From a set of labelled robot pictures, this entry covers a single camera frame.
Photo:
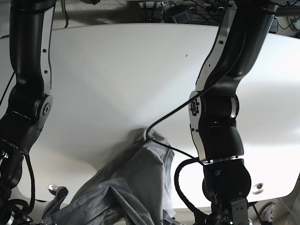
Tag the grey T-shirt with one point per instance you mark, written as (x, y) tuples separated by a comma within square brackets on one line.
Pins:
[(134, 187)]

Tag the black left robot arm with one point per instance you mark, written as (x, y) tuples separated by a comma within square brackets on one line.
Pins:
[(214, 106)]

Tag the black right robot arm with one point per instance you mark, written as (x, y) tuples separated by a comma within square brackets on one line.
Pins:
[(29, 101)]

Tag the left table grommet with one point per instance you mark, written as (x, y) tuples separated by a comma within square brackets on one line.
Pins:
[(53, 189)]

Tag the table grommet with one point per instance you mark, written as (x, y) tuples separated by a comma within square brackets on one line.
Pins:
[(53, 189), (258, 188)]

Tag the right table grommet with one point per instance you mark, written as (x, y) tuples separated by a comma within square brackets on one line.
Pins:
[(258, 188)]

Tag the grey sneaker shoe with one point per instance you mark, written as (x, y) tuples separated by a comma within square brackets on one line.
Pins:
[(268, 213)]

